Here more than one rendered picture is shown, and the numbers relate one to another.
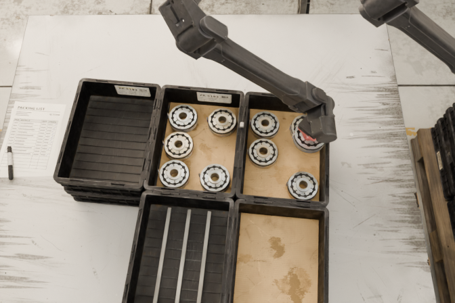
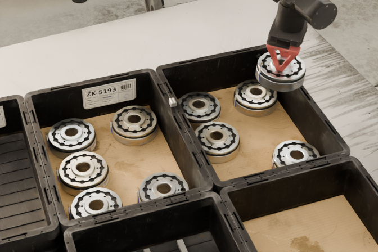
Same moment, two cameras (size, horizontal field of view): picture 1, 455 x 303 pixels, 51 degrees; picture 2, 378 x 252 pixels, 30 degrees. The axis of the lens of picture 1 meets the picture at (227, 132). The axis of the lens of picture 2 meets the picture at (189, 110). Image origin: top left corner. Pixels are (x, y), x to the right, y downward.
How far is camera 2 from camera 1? 71 cm
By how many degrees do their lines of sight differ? 28
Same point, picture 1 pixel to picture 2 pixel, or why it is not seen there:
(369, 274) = not seen: outside the picture
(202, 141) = (117, 159)
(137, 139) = (9, 190)
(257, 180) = (226, 178)
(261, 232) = (274, 239)
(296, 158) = (264, 135)
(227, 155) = (165, 163)
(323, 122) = not seen: outside the picture
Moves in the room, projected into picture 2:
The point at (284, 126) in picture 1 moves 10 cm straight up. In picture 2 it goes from (225, 106) to (227, 73)
